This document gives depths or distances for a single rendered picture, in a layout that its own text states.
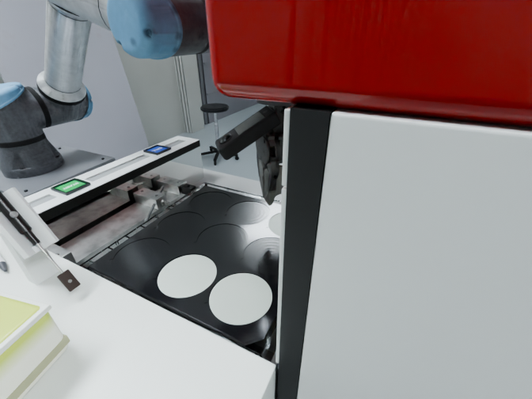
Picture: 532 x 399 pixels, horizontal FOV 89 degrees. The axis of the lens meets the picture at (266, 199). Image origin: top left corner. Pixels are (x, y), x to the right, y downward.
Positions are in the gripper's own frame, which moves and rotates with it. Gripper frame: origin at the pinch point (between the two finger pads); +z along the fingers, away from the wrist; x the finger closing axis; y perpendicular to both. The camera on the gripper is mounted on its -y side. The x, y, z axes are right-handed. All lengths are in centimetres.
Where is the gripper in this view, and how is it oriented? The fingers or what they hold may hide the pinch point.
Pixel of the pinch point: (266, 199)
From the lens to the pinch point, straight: 54.4
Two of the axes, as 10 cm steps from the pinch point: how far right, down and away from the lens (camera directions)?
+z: 0.0, 8.6, 5.1
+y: 9.5, -1.6, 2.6
